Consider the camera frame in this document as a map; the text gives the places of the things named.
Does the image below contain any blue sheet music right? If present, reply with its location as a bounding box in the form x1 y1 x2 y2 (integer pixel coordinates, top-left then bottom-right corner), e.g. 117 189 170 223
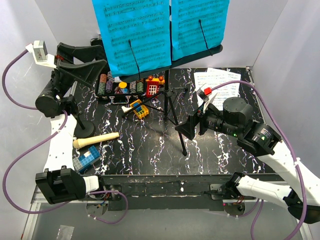
171 0 230 61

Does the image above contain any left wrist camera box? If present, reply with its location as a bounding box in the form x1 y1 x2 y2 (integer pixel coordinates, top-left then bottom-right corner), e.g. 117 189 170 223
25 40 57 69

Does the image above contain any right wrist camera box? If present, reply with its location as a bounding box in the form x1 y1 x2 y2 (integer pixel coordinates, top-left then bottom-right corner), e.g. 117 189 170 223
196 87 218 107

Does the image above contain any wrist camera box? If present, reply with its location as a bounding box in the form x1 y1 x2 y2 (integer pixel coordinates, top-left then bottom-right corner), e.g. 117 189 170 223
25 40 57 69
196 87 218 107

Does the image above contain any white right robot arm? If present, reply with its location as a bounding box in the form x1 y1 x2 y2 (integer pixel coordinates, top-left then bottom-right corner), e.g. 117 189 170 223
175 97 320 224

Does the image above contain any black microphone stand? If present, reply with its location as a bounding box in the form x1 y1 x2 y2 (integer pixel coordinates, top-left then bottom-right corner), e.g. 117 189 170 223
69 79 96 138

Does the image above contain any yellow blue block toy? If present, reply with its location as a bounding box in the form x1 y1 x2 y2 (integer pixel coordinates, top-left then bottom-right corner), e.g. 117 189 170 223
129 99 149 120

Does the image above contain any white sheet music page under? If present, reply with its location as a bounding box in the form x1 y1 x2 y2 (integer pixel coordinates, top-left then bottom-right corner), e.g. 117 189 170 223
206 67 241 102

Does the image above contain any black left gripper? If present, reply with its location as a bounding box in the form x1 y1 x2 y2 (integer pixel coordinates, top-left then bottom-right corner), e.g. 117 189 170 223
46 43 107 96

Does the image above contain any blue sheet music left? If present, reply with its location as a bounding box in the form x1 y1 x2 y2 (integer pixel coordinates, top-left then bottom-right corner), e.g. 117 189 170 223
92 0 172 77

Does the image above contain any black poker chip case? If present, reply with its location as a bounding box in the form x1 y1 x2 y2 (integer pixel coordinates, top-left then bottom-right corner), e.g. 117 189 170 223
94 63 146 105

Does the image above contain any red yellow toy block house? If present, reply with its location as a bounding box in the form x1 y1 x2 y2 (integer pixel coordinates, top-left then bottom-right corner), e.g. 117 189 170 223
146 75 165 98

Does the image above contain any white sheet music page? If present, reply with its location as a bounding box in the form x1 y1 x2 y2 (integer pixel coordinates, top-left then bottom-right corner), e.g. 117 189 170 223
193 72 226 111

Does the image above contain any yellow dealer button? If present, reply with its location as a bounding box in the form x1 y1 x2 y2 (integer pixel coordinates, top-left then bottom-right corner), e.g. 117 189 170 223
118 81 127 89

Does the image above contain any white toy block piece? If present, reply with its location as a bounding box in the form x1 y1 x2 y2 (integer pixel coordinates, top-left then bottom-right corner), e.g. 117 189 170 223
121 106 132 113

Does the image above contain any blue sheet music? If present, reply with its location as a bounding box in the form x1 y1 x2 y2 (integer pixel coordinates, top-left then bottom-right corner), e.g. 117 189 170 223
92 0 172 77
171 0 230 61

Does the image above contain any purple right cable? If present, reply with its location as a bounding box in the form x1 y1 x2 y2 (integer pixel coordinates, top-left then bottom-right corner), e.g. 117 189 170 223
209 79 308 240

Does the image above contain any black music stand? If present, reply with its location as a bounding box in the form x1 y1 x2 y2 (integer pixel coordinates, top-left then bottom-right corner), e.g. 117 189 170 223
109 0 224 157

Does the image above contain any white playing card deck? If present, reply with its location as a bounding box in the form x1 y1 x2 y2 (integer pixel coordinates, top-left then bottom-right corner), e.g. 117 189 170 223
114 76 121 83

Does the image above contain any blue grey block stack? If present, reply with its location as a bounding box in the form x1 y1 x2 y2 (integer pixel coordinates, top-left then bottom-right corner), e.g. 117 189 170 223
72 146 101 174

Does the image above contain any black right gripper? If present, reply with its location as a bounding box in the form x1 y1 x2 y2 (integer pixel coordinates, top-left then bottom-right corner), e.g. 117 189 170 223
174 98 241 141

